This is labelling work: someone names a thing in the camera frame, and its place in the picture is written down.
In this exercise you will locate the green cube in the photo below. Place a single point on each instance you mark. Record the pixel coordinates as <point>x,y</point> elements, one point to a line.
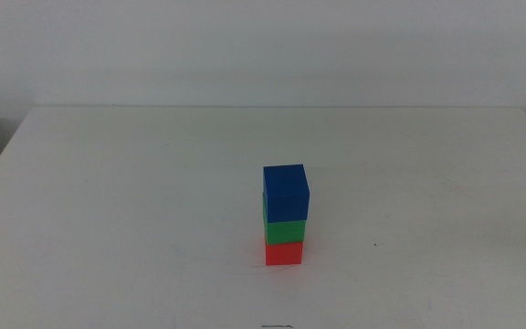
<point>286,232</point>

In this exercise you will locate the blue cube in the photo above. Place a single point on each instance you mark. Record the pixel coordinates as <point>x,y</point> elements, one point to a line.
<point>286,194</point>

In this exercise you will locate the red cube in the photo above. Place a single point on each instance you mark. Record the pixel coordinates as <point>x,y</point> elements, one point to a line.
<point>283,255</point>

